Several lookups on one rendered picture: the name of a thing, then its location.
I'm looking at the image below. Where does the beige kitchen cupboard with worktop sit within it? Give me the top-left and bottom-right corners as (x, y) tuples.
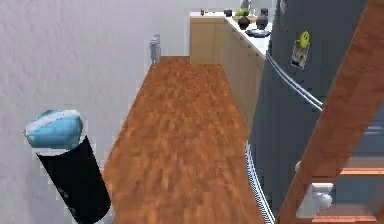
(189, 11), (274, 135)

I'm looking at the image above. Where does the dark grey fridge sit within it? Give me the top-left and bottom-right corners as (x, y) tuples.
(245, 0), (384, 224)

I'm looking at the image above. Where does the dark blue flat dish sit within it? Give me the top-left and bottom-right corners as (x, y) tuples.
(245, 28), (272, 38)

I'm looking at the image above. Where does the dark round vase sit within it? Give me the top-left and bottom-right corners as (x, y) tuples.
(237, 15), (251, 31)

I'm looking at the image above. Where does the yellow round fridge magnet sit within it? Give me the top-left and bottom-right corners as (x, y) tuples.
(299, 30), (311, 49)

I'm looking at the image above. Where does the brown wooden door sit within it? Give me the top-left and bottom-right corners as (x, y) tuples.
(275, 0), (384, 224)

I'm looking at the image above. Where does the grey wall fixture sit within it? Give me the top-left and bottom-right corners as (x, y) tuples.
(149, 33), (162, 67)

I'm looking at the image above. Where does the silver fridge handle bar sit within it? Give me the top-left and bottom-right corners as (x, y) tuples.
(265, 50), (325, 112)

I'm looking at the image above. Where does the white door handle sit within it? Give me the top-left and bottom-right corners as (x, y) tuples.
(294, 160), (334, 220)

